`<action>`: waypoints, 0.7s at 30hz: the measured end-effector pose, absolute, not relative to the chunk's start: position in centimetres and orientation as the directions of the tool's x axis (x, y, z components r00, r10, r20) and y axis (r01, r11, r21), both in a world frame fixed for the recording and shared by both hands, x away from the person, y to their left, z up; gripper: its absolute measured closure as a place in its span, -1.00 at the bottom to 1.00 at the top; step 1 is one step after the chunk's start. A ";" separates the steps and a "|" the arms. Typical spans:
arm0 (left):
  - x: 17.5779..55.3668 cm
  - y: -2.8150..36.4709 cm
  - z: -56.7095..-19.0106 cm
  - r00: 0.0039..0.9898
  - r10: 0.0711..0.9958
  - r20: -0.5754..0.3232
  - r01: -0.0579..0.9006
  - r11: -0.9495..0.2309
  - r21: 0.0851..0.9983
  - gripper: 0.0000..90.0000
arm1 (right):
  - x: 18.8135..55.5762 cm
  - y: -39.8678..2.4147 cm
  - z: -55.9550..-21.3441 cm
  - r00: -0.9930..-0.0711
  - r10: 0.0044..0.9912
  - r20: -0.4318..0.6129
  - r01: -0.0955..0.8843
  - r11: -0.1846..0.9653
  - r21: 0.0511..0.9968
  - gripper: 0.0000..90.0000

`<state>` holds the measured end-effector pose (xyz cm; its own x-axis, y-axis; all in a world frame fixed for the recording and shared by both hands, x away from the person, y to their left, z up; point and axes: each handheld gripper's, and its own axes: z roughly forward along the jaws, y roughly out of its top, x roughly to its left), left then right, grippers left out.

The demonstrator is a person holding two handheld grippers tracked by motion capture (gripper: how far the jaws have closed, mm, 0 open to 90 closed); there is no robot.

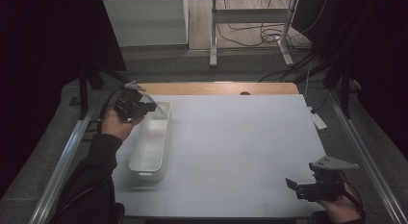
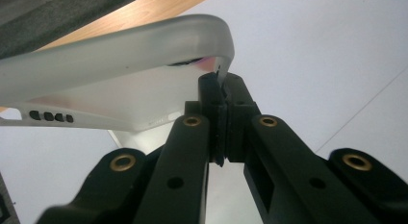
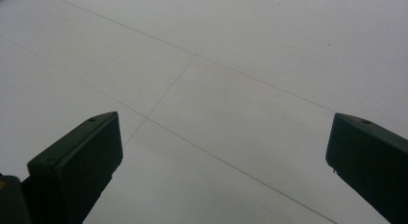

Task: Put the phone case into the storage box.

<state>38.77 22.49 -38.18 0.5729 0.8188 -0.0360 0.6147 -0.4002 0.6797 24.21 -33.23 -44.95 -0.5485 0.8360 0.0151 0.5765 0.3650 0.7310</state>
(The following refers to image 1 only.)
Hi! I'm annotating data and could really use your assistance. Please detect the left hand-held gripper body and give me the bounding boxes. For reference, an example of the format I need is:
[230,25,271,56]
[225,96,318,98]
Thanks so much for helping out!
[114,81,152,121]

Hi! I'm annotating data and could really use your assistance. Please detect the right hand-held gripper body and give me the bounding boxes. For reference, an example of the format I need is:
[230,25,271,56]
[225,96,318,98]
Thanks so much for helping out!
[294,155,360,203]

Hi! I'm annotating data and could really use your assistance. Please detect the white plastic storage box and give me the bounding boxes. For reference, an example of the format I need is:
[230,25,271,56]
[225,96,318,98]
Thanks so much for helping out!
[128,101,172,182]

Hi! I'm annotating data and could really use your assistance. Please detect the person's left hand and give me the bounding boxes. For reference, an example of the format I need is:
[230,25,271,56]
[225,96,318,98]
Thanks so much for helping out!
[100,108,144,142]

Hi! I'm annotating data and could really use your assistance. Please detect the person's right hand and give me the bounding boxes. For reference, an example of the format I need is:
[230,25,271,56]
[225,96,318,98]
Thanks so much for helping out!
[316,185,366,224]

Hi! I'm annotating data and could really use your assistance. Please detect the black metal stand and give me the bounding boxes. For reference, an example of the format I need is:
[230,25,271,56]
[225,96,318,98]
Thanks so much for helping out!
[77,66,130,120]
[322,65,354,120]

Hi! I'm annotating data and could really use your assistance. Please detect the wooden table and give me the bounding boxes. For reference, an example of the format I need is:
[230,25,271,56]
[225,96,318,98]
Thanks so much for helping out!
[137,82,301,96]

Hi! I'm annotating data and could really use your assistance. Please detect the white table cover sheet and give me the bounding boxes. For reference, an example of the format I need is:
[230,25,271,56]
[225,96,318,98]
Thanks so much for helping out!
[111,94,327,219]

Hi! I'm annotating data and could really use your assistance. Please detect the white paper tag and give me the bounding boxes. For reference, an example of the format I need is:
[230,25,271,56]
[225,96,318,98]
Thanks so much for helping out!
[308,106,328,131]

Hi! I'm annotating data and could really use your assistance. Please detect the white cabinet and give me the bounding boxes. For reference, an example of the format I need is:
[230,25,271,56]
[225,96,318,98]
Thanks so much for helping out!
[102,0,190,48]

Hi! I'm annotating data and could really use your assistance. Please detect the dark curtain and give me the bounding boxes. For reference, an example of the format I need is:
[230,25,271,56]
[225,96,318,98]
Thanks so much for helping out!
[292,0,408,152]
[0,0,127,199]

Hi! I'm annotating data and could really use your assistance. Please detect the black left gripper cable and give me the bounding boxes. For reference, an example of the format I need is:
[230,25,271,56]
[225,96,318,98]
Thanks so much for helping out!
[96,85,125,136]

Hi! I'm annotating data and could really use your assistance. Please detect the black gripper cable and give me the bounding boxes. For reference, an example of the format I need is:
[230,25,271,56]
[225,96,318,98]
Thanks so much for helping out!
[342,180,366,213]
[96,85,125,136]

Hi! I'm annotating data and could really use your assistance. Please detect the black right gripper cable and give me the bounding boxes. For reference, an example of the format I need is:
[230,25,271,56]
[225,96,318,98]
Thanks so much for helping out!
[342,180,366,213]

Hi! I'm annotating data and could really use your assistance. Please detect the aluminium rail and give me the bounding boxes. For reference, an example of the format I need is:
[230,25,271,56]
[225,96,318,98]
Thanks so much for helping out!
[29,103,98,224]
[327,88,408,224]

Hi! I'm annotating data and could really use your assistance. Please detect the grey metal desk frame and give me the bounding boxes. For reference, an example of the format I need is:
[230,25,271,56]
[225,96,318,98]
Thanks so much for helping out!
[209,0,300,68]

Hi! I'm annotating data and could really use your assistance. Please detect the tangle of black floor cables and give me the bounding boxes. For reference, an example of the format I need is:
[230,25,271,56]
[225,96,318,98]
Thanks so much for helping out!
[217,0,321,49]

